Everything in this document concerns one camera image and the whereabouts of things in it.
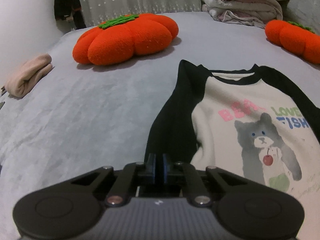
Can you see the stack of folded quilts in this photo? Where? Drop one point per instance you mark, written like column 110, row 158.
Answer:
column 245, row 5

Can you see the orange pumpkin cushion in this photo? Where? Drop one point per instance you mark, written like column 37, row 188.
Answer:
column 125, row 40
column 295, row 40

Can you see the folded pink cloth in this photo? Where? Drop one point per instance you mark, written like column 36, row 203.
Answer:
column 27, row 76

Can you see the cream shirt with black sleeves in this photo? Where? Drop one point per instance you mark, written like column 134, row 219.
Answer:
column 225, row 100

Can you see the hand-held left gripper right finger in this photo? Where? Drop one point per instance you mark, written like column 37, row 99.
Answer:
column 165, row 167

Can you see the grey quilted headboard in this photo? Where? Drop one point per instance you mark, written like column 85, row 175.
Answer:
column 305, row 5

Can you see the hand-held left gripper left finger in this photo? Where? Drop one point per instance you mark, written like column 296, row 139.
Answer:
column 152, row 167

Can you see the small dark clip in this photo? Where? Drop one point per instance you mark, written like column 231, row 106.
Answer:
column 2, row 90

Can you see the black hanging garment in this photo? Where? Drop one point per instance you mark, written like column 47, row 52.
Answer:
column 66, row 0

